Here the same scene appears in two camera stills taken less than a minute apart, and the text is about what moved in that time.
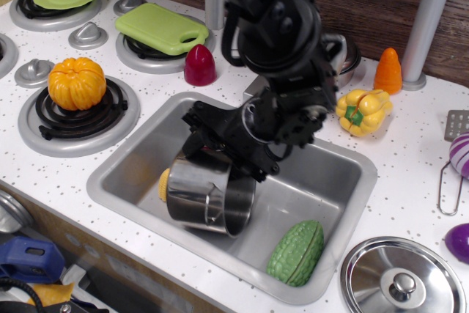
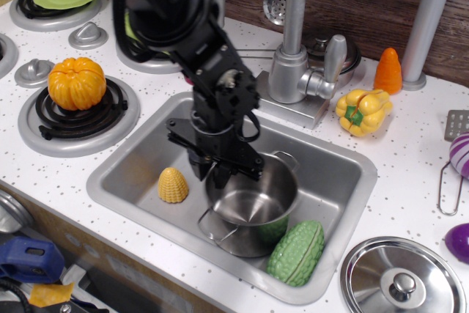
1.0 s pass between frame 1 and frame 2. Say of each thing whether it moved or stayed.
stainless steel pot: moved
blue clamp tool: stayed
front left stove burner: stayed
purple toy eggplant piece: stayed
